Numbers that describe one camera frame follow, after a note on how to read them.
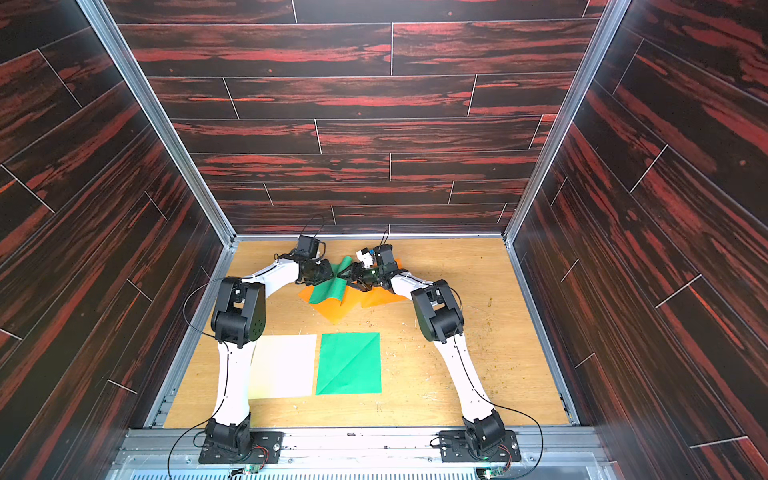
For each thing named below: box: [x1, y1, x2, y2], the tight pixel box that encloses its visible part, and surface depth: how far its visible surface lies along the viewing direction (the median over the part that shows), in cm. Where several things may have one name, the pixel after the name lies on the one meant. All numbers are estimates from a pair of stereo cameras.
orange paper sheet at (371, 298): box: [344, 286, 409, 308], surface depth 104 cm
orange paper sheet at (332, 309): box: [298, 285, 383, 323], surface depth 103 cm
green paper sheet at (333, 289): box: [308, 256, 353, 305], surface depth 103 cm
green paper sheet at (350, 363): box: [316, 332, 382, 396], surface depth 88 cm
